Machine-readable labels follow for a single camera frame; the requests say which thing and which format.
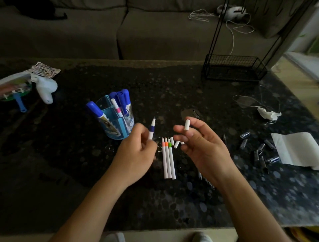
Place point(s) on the dark pen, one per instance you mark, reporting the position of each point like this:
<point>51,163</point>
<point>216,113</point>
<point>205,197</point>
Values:
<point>224,138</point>

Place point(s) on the printed sticker sheet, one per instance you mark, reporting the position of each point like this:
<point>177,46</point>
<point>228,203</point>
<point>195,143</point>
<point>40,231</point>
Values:
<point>44,69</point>

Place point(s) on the person's right hand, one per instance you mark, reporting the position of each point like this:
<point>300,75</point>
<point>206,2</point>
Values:
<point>209,152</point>

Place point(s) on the white headset device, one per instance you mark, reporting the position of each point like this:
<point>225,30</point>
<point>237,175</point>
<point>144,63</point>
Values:
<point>231,12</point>

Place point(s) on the black item on sofa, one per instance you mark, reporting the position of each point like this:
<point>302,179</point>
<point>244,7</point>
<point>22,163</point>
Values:
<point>35,10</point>

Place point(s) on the person's right foot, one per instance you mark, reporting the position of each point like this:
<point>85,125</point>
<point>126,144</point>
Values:
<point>201,237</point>

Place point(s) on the blue pen holder cup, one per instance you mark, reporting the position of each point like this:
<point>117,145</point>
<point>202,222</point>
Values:
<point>114,127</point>

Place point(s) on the person's right thumb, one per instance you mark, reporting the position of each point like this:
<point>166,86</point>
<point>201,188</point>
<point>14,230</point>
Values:
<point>199,122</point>

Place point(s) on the person's right forearm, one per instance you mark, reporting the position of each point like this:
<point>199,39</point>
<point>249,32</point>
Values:
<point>246,209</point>

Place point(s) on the white marker with blue grip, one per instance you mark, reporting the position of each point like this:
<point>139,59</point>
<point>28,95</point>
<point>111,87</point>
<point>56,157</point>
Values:
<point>152,127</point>

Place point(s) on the white paper sheet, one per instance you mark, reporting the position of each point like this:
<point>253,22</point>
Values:
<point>296,149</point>

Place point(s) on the dark pens bundle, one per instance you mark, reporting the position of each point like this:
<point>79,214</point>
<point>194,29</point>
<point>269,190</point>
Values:
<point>206,180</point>

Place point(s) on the yellow item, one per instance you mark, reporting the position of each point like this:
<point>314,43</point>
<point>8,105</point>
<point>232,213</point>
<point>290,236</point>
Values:
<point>305,235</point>

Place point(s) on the white marker with orange tip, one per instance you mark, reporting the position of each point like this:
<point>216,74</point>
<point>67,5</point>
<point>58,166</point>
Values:
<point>168,162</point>

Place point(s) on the person's left thumb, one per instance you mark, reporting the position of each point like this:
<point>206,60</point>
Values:
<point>151,149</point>

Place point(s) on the white marker with green tip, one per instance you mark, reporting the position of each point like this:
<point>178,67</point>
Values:
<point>172,162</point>

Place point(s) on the white handheld device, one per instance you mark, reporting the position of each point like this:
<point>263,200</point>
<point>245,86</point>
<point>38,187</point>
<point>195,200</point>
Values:
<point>46,88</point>

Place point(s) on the person's left foot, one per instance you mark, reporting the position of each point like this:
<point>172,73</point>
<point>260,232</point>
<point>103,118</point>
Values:
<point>114,237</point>

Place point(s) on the group of dark marker caps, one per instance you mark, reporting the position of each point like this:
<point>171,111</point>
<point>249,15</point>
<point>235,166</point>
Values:
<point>261,149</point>

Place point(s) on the grey cushion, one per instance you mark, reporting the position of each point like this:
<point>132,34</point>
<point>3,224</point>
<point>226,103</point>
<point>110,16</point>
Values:
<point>271,17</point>

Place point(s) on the person's foot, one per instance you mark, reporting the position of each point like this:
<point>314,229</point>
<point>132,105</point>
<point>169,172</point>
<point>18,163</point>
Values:
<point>201,237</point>
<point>114,237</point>

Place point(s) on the crumpled white tissue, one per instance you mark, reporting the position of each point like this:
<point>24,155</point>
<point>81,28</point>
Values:
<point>268,114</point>

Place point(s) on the person's left hand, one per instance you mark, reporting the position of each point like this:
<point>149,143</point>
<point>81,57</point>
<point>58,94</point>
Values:
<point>132,159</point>

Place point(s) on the white marker with pink band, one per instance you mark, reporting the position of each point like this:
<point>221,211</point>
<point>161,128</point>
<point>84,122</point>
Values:
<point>116,107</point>

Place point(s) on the blue capped printed marker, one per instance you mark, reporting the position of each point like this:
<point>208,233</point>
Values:
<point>99,113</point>

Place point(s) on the person's right middle finger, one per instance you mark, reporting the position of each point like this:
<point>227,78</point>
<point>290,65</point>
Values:
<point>182,139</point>

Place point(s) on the clear plastic piece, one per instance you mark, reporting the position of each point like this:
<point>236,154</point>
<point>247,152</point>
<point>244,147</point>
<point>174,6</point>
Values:
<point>190,113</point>

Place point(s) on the person's left forearm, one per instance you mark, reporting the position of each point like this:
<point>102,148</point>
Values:
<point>92,214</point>

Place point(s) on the grey sofa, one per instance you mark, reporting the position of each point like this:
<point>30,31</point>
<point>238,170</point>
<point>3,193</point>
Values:
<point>112,32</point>

